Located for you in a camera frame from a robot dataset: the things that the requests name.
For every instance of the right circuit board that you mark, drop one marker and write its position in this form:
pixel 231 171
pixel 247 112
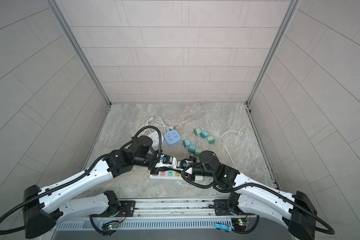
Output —
pixel 240 225

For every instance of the blue square power socket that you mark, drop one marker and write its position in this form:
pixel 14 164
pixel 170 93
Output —
pixel 172 137

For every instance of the left circuit board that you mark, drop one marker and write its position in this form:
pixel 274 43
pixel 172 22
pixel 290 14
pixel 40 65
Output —
pixel 110 226

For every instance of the white square power socket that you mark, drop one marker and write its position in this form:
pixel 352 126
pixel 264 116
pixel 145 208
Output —
pixel 155 138

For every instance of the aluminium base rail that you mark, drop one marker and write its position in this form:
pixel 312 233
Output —
pixel 149 214

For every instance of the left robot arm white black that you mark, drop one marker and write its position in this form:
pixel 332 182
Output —
pixel 41 206

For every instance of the teal plug adapter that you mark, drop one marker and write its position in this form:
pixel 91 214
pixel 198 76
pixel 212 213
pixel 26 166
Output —
pixel 186 143
pixel 191 149
pixel 204 134

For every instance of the blue tape piece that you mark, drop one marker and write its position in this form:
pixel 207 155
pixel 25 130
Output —
pixel 223 227

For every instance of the white long power strip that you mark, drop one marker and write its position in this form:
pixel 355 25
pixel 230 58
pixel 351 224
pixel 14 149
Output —
pixel 166 173

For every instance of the circuit board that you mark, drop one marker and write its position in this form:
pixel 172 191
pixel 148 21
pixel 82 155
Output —
pixel 110 226
pixel 240 225

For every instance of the green plug adapter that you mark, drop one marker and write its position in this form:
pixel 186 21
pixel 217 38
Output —
pixel 197 151
pixel 211 139
pixel 198 131

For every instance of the teal plug adapter upper middle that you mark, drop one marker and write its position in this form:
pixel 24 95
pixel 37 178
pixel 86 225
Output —
pixel 186 143

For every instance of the green plug adapter middle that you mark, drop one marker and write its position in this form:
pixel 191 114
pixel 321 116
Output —
pixel 197 151

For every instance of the green plug adapter far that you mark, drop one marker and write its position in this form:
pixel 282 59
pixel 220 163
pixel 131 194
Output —
pixel 198 131

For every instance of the teal plug adapter far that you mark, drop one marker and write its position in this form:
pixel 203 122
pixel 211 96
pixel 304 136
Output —
pixel 204 134

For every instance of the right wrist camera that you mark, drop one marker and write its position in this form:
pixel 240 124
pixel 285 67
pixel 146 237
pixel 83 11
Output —
pixel 182 164

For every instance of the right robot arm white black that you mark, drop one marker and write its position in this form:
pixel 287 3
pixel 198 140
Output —
pixel 295 211

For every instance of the green plug adapter right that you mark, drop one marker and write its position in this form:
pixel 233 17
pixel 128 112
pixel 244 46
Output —
pixel 211 139

